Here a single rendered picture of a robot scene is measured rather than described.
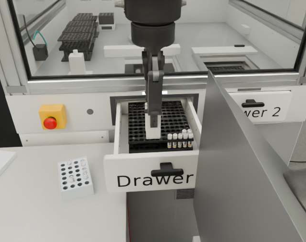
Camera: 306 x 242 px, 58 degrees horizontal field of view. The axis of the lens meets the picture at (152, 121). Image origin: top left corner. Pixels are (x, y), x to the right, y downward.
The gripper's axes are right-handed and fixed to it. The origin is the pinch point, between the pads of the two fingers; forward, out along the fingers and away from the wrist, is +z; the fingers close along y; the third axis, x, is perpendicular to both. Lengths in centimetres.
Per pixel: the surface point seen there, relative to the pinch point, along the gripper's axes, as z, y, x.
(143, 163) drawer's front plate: 12.4, -0.8, -2.0
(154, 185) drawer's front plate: 19.5, -0.7, 0.6
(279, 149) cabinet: 36, -31, 52
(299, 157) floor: 104, -101, 119
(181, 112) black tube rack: 13.6, -25.1, 11.0
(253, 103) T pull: 12.3, -26.7, 34.6
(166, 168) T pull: 12.2, 1.6, 3.0
